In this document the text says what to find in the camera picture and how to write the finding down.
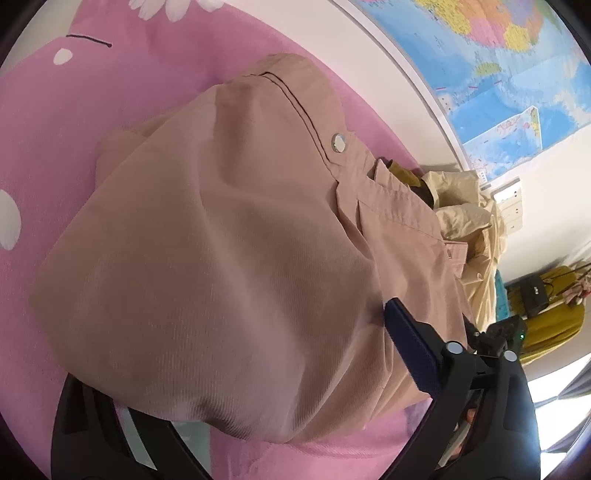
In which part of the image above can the pink jacket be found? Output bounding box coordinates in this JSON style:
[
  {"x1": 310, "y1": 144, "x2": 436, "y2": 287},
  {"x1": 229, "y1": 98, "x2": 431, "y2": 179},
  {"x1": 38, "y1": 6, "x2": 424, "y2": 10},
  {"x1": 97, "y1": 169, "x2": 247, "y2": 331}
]
[{"x1": 30, "y1": 54, "x2": 469, "y2": 443}]

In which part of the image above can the mustard yellow hanging garment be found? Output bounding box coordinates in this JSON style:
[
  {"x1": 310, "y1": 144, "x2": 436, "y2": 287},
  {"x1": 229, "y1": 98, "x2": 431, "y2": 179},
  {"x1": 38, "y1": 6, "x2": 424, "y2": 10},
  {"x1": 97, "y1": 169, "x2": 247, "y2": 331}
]
[{"x1": 507, "y1": 265, "x2": 585, "y2": 365}]

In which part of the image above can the black handbag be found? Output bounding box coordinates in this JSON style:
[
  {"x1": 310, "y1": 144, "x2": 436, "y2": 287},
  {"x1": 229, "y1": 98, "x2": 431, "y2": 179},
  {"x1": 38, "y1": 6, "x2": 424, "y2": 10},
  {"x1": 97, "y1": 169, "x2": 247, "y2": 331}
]
[{"x1": 519, "y1": 275, "x2": 549, "y2": 318}]

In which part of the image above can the cream beige garment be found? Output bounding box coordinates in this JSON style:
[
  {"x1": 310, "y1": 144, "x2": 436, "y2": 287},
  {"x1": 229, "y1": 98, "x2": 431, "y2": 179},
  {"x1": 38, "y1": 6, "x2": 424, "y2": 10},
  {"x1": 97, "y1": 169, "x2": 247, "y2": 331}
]
[{"x1": 423, "y1": 171, "x2": 507, "y2": 330}]

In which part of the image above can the small inset map poster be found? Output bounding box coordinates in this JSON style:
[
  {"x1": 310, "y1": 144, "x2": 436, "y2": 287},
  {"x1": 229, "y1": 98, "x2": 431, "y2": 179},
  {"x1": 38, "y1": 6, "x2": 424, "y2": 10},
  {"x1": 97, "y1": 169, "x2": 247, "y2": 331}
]
[{"x1": 464, "y1": 106, "x2": 543, "y2": 184}]

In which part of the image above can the pink floral bed sheet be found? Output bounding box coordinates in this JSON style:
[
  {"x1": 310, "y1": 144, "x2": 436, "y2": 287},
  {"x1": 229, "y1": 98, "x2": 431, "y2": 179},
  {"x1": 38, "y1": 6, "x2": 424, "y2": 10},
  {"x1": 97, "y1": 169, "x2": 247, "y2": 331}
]
[{"x1": 1, "y1": 1, "x2": 454, "y2": 473}]

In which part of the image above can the white wall switch plate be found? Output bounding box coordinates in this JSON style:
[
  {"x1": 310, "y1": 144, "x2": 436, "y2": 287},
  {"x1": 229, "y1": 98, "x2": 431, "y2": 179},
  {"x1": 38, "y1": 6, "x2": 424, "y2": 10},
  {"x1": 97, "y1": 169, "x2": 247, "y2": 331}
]
[{"x1": 492, "y1": 178, "x2": 523, "y2": 235}]

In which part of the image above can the colourful wall map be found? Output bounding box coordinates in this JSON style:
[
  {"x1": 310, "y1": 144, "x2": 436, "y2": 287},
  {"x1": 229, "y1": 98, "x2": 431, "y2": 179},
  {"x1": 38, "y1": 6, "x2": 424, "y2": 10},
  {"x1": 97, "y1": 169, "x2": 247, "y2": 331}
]
[{"x1": 356, "y1": 0, "x2": 590, "y2": 154}]

